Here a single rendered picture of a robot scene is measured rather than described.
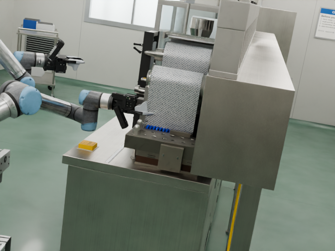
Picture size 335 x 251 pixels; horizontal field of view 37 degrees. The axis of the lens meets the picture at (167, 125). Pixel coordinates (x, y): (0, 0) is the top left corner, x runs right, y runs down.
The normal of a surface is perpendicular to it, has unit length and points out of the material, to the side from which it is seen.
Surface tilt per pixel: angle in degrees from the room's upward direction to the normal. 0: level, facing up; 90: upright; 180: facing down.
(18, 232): 0
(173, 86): 90
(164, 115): 90
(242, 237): 90
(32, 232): 0
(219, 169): 90
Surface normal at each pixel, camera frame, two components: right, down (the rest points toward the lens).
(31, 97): 0.81, 0.22
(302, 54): -0.19, 0.22
